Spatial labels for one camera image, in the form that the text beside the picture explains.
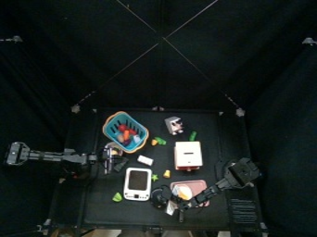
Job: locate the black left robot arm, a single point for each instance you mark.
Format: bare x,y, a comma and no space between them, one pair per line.
49,156

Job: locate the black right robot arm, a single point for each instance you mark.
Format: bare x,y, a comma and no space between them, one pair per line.
237,176

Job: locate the small wooden tray left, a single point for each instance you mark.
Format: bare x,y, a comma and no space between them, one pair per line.
115,148

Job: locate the purple toy food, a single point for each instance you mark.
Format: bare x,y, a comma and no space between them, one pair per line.
127,143

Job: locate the small white block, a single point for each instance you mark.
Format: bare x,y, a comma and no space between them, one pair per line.
144,160

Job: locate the pink wooden tray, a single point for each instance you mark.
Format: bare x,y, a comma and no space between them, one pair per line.
198,186

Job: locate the white toy tablet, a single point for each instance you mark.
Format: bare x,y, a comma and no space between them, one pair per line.
138,183

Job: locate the pale blue toy food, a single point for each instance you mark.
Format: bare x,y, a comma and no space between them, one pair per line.
136,139

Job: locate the orange toy food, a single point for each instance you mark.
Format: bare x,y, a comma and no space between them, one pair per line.
126,135

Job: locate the teal basket orange rim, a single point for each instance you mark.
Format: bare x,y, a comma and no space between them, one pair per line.
111,131

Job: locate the orange toy carrot piece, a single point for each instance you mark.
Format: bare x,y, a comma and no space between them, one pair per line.
154,142

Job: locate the green toy wedge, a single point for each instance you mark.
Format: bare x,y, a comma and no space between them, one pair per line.
118,197

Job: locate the red toy tomato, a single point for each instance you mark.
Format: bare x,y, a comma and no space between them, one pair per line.
122,127

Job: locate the green toy leaf piece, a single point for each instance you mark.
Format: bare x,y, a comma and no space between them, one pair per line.
160,141

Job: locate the yellow toy slice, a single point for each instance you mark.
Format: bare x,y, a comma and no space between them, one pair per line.
166,174

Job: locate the wooden box red front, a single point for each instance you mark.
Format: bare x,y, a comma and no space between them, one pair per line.
187,154

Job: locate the white toy knife block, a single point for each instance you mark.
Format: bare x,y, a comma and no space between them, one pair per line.
174,125

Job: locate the green toy pickle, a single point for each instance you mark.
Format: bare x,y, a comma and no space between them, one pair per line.
193,136

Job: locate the grey frame bracket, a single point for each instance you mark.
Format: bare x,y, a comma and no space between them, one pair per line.
75,108
15,39
239,112
308,41

